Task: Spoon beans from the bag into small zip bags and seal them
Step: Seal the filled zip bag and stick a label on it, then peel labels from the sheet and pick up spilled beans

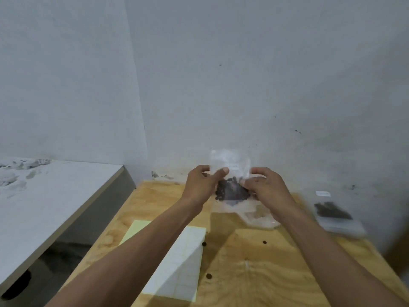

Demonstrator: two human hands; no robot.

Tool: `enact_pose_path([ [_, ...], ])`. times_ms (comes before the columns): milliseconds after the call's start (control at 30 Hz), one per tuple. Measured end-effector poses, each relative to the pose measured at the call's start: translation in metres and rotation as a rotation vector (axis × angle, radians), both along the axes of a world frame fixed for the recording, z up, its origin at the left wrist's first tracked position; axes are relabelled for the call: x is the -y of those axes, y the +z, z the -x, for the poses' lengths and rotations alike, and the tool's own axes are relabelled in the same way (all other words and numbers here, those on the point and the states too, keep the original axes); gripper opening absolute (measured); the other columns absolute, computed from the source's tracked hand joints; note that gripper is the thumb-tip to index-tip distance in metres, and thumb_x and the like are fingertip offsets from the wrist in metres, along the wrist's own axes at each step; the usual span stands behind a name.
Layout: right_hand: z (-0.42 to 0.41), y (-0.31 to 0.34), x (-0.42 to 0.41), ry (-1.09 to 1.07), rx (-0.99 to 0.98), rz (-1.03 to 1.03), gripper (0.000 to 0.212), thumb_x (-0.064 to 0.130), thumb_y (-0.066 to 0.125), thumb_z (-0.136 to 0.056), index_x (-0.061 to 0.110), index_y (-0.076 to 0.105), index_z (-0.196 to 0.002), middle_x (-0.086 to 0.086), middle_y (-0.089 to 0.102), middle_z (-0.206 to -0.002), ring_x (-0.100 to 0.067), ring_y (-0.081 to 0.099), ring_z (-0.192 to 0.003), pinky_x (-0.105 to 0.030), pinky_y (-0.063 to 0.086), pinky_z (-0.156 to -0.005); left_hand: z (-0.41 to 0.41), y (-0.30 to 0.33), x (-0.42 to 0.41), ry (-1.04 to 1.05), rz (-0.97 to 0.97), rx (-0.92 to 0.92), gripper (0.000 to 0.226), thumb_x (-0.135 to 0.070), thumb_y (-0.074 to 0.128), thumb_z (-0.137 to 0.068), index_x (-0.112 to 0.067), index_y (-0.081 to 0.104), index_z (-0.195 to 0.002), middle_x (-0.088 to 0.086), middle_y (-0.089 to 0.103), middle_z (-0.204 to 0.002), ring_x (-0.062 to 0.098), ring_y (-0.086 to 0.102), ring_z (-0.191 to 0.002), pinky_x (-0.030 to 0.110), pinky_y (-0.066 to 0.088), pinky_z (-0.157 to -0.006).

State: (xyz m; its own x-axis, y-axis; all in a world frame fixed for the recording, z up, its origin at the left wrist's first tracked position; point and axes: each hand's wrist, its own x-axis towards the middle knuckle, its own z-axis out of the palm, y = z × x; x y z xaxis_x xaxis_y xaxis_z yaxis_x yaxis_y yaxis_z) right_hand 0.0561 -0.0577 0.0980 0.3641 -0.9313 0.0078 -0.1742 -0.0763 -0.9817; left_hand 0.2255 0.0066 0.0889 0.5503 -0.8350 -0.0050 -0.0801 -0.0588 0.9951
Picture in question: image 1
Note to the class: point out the person's left hand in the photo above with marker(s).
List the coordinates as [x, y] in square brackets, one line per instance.
[199, 187]

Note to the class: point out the person's right forearm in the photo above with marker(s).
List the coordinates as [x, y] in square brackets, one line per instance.
[326, 252]

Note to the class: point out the person's right thumb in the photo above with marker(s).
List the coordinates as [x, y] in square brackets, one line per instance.
[246, 182]

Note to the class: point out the white counter slab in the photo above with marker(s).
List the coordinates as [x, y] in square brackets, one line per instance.
[54, 201]

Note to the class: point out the person's right hand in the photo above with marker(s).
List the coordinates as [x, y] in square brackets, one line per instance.
[270, 191]

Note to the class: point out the person's left forearm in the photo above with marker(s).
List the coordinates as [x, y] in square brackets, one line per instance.
[140, 252]

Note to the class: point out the clear plastic zip bag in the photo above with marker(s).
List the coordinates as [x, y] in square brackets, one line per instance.
[230, 159]

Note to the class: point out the person's left thumb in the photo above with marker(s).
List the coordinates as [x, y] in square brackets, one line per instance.
[222, 174]

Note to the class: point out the pile of black beads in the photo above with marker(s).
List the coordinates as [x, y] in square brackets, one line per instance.
[231, 190]

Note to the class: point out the empty clear plastic bag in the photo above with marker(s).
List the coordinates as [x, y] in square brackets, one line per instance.
[260, 217]

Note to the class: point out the white sticker sheet yellow backing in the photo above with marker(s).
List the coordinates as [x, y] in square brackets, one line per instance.
[182, 268]

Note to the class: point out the clear bag with dark contents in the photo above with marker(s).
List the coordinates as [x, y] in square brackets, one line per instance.
[338, 217]

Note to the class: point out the white plaster debris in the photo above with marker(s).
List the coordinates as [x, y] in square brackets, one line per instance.
[19, 169]

